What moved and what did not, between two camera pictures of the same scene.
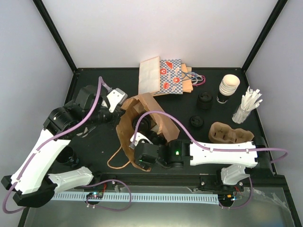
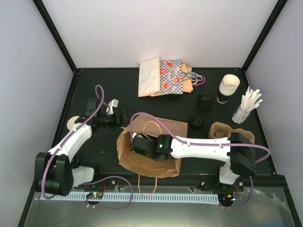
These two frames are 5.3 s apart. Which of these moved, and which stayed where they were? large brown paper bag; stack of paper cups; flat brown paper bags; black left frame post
Moved: large brown paper bag
Stayed: black left frame post; flat brown paper bags; stack of paper cups
